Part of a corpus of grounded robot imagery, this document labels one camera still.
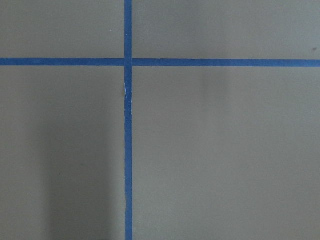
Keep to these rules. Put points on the blue tape line crosswise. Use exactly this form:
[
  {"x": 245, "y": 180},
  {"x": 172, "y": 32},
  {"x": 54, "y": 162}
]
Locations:
[{"x": 161, "y": 62}]

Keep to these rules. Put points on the blue tape line lengthwise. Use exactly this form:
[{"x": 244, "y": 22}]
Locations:
[{"x": 128, "y": 119}]

